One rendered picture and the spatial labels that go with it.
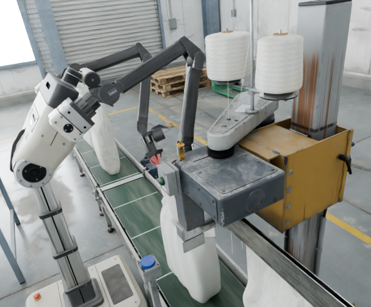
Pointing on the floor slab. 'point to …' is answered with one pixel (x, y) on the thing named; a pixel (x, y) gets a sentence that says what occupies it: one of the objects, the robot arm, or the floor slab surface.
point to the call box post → (155, 293)
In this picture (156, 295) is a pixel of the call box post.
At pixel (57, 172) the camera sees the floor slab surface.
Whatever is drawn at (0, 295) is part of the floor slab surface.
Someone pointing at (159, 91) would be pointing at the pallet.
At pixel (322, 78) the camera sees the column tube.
